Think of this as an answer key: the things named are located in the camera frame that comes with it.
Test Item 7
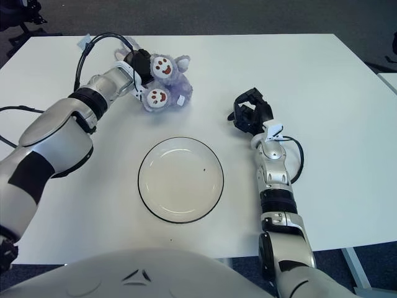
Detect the dark chair with black base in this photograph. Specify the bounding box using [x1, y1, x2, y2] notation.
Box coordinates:
[365, 30, 397, 75]

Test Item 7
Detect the black office chair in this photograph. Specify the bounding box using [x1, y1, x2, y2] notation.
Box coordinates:
[0, 0, 63, 56]

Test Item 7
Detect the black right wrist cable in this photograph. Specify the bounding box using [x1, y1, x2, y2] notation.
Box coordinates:
[280, 135, 305, 184]

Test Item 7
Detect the black left upper arm cable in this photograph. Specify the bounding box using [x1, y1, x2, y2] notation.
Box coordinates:
[0, 104, 45, 149]

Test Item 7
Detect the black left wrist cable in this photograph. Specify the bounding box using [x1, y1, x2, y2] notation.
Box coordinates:
[74, 33, 139, 91]

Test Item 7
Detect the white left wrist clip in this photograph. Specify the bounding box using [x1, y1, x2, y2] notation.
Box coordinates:
[132, 83, 148, 102]

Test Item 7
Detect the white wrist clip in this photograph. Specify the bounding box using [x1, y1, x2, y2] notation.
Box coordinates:
[262, 121, 285, 142]
[132, 83, 148, 102]

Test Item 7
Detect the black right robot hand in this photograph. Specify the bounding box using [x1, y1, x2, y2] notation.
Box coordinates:
[227, 88, 275, 135]

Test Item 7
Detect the white neighbouring table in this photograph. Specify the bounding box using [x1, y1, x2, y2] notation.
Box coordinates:
[377, 73, 397, 94]

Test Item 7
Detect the white plate with black rim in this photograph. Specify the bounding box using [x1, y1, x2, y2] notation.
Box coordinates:
[138, 135, 225, 224]

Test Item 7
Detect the white metal table leg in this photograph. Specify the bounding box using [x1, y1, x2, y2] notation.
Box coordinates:
[341, 246, 372, 290]

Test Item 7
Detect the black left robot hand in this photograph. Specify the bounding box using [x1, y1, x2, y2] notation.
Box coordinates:
[123, 48, 155, 87]

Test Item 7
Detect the grey robot torso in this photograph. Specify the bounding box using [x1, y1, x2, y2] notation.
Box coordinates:
[9, 248, 280, 298]

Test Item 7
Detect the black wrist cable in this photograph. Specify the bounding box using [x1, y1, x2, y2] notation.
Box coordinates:
[280, 135, 305, 184]
[74, 33, 139, 91]

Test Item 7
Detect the purple plush bunny doll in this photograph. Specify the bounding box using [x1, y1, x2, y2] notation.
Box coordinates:
[113, 37, 195, 113]

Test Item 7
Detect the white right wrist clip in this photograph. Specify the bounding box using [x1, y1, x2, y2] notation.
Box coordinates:
[262, 121, 285, 142]

